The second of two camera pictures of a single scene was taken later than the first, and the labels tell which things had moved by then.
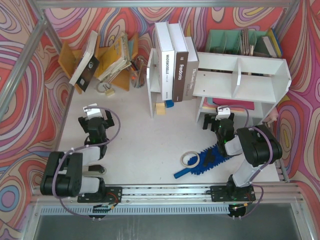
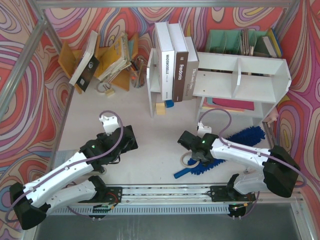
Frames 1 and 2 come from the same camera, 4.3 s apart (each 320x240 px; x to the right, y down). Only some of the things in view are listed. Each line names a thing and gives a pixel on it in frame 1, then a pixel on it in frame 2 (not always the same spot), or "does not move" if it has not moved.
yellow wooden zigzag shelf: [69, 60] does not move
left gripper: [108, 119] to [130, 139]
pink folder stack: [213, 102] does not move
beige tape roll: [188, 166] does not move
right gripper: [207, 122] to [184, 140]
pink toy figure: [272, 117] does not move
